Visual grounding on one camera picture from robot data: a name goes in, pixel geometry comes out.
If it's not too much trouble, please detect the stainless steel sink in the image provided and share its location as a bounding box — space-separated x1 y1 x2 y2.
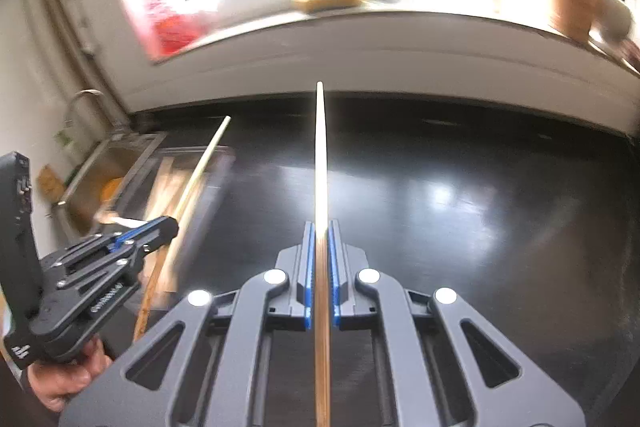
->
53 132 166 242

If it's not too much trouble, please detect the person's left hand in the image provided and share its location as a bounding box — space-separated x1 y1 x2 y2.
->
26 336 112 413

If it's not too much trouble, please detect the white ceramic spoon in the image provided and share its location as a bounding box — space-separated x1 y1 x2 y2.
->
94 210 145 230

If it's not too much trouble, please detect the wooden chopstick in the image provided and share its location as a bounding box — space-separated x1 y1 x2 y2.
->
132 115 231 343
314 81 331 427

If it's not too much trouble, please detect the orange scrub sponge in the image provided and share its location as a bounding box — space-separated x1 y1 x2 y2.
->
37 165 65 205

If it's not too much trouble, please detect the green dish soap bottle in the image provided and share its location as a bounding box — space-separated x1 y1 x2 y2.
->
54 128 75 155

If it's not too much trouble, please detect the red plastic bag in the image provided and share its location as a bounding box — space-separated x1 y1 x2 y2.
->
141 0 214 61

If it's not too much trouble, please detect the chrome faucet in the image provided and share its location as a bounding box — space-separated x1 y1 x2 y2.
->
64 89 131 133

